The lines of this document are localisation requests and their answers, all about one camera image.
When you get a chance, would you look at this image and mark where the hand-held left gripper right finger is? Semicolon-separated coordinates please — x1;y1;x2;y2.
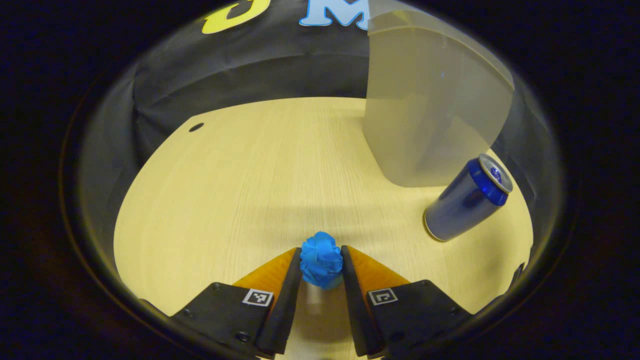
341;245;473;358

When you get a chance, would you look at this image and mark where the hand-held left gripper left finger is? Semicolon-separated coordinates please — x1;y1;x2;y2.
142;246;303;358

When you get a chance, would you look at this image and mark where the blue paper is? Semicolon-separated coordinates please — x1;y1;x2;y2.
299;231;345;291

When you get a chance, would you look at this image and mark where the blue pop can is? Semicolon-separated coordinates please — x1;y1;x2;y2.
423;153;514;243

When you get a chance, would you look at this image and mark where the white desktop garbage bin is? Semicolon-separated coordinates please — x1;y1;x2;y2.
362;10;516;188

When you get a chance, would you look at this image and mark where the black backdrop cloth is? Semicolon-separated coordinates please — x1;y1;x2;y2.
80;0;551;166

